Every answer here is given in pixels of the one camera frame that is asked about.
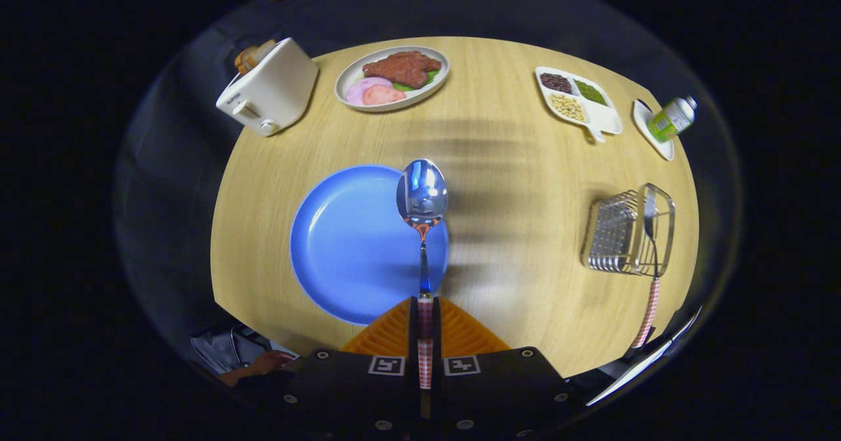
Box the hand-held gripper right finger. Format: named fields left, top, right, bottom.
left=432, top=296, right=585, bottom=441

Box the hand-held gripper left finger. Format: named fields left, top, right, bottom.
left=253, top=296, right=421, bottom=441

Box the spoon with red checked handle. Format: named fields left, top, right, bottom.
left=396, top=158, right=449, bottom=389

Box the fork with red checked handle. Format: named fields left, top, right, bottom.
left=631, top=191, right=661, bottom=350

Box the blue plate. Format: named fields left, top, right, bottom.
left=290, top=165, right=450, bottom=326

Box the grey garment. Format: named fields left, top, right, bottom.
left=191, top=325, right=296, bottom=376

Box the salmon pink ham slice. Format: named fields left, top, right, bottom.
left=362, top=84, right=407, bottom=106

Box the pale pink ham slice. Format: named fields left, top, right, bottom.
left=346, top=77, right=394, bottom=106

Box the green lettuce leaf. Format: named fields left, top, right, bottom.
left=393, top=70, right=440, bottom=92

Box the white oval plate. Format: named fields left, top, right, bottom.
left=334, top=46, right=451, bottom=113

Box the pile of yellow soybeans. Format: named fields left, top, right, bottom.
left=549, top=93, right=587, bottom=123

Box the brown meat patty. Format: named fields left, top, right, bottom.
left=362, top=51, right=442, bottom=89

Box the white divided dish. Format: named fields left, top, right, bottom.
left=535, top=66, right=623, bottom=144

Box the pile of dark red beans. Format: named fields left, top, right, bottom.
left=540, top=73, right=574, bottom=95

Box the white toaster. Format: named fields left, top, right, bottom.
left=216, top=37, right=319, bottom=137

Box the pile of green beans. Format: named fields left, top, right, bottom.
left=575, top=80, right=608, bottom=106

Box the white square coaster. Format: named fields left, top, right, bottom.
left=632, top=99, right=675, bottom=162

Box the green label metal bottle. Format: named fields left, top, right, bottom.
left=647, top=96, right=698, bottom=143

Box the brown bread slice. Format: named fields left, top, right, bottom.
left=234, top=39, right=277, bottom=76

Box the metal wire basket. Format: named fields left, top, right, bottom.
left=581, top=183, right=676, bottom=277

